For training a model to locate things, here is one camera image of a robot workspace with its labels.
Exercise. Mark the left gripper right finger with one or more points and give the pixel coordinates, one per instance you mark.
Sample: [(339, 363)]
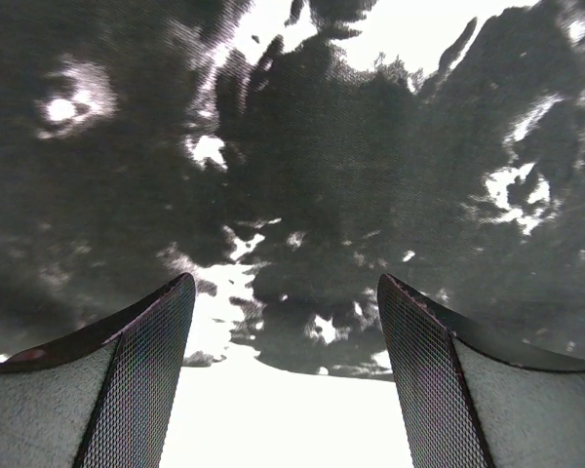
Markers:
[(471, 396)]

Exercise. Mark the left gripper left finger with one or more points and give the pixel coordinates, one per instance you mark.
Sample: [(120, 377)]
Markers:
[(101, 396)]

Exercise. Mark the black white tie-dye trousers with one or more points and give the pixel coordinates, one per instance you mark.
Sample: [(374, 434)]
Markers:
[(287, 154)]

